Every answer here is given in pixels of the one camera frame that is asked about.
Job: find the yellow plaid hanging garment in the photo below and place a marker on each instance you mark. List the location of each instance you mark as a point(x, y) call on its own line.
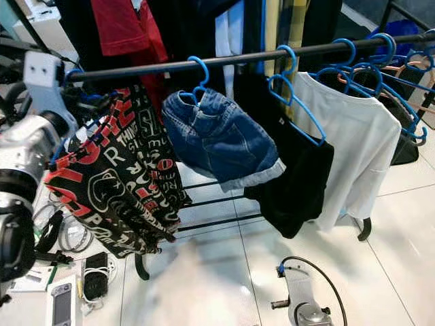
point(289, 20)

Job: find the white blue hanging garment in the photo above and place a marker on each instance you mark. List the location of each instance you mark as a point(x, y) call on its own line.
point(228, 34)

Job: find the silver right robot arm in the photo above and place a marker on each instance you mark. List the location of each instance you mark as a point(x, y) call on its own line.
point(312, 318)

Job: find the blue bag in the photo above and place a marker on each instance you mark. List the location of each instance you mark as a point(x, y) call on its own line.
point(391, 30)

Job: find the copper metal hanger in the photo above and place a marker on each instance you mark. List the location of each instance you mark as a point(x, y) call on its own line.
point(404, 67)

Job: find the black red patterned shorts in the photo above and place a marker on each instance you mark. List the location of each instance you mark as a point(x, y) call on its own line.
point(109, 176)

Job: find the blue denim shorts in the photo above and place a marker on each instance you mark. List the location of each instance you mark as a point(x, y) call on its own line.
point(217, 139)

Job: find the black hanging garment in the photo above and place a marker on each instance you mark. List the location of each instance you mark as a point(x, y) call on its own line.
point(75, 27)
point(187, 34)

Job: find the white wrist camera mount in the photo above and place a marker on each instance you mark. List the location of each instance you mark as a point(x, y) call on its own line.
point(302, 285)
point(44, 78)

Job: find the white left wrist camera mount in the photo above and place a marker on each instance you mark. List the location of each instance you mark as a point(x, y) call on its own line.
point(44, 78)

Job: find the white cabinet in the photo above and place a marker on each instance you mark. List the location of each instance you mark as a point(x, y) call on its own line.
point(44, 24)

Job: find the black metal clothes rack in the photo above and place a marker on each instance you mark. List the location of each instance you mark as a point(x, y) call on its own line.
point(245, 58)

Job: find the small white box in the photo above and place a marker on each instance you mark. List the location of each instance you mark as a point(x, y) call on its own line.
point(30, 280)

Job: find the black handheld tool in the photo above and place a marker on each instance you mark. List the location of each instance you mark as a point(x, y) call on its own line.
point(49, 234)

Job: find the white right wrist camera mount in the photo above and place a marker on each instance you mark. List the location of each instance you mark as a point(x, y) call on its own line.
point(302, 285)

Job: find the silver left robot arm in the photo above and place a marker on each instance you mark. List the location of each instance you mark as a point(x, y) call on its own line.
point(27, 146)

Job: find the white box with handheld console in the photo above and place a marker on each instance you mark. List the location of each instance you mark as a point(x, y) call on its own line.
point(64, 305)

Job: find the red hanging shirt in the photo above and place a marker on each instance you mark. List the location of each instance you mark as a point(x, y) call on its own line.
point(122, 27)

